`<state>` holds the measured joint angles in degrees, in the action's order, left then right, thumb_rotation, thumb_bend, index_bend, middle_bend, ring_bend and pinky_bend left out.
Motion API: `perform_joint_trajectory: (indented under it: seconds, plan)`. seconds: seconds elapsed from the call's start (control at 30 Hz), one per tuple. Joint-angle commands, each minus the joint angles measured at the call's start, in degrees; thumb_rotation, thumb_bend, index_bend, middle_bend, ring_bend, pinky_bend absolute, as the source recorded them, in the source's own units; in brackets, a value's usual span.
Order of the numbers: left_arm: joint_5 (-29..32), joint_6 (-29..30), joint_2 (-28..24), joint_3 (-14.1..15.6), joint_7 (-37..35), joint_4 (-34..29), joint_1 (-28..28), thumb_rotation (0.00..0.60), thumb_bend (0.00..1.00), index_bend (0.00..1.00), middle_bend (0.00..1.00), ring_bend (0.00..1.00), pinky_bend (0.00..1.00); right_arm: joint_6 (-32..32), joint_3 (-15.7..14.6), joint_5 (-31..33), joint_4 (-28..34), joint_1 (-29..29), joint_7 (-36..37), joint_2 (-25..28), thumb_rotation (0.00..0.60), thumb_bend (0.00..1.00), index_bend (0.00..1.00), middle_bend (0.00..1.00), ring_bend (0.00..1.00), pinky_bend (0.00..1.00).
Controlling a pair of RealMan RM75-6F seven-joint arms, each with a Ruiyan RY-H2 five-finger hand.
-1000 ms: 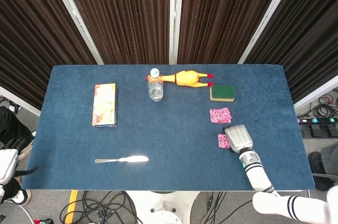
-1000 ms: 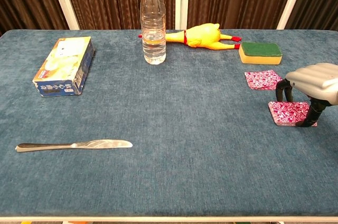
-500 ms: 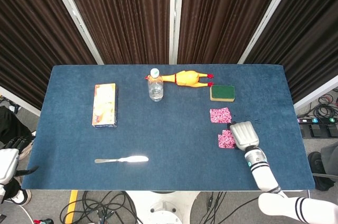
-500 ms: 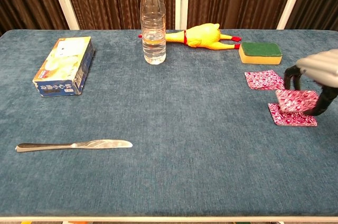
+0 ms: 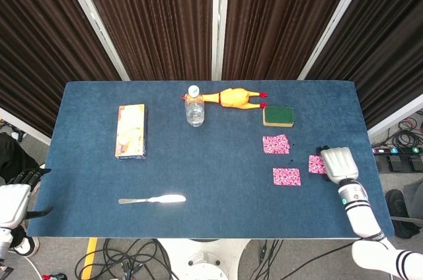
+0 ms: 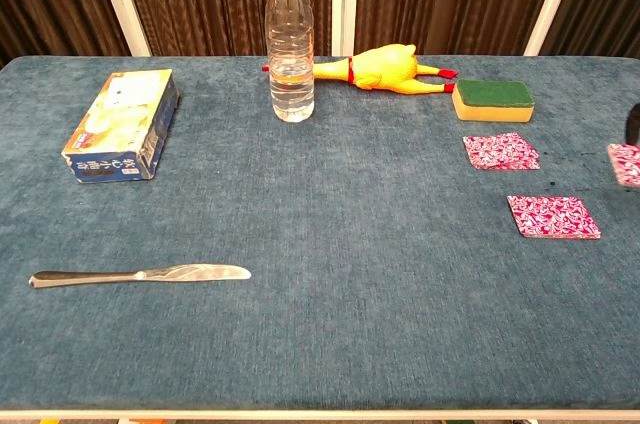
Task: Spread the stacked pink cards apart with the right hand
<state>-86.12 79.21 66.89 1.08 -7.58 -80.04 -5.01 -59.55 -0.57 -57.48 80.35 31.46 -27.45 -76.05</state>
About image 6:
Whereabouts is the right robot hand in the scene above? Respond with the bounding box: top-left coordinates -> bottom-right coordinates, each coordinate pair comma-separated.
626,102 -> 640,145

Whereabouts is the pink patterned card stack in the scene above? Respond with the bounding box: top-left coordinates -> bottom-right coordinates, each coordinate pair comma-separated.
462,131 -> 542,172
606,143 -> 640,189
506,194 -> 602,240

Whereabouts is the green and yellow sponge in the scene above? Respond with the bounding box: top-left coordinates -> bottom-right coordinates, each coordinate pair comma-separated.
451,78 -> 536,124

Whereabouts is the yellow rubber chicken toy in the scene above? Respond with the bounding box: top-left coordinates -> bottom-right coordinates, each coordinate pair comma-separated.
260,43 -> 459,95

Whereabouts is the clear plastic water bottle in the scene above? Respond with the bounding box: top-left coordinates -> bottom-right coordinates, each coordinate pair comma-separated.
264,0 -> 316,124

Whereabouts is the blue table cloth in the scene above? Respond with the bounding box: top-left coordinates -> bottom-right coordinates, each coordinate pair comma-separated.
0,54 -> 640,413

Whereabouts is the silver table knife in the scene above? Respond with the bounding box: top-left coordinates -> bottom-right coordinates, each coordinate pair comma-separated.
28,263 -> 252,289

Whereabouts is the blue and yellow tissue box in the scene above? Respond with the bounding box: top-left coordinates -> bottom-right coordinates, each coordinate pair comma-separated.
60,68 -> 180,185

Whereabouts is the white table frame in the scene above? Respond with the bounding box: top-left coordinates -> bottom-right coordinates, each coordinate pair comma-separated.
0,408 -> 640,421

